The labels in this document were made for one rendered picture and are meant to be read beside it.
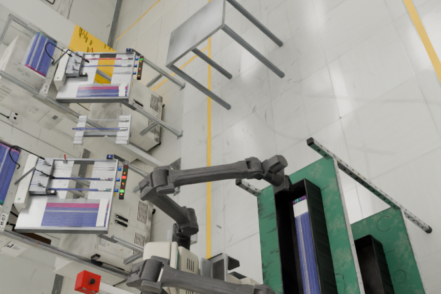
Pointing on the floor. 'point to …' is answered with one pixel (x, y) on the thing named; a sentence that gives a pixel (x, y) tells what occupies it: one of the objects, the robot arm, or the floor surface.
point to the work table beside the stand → (178, 45)
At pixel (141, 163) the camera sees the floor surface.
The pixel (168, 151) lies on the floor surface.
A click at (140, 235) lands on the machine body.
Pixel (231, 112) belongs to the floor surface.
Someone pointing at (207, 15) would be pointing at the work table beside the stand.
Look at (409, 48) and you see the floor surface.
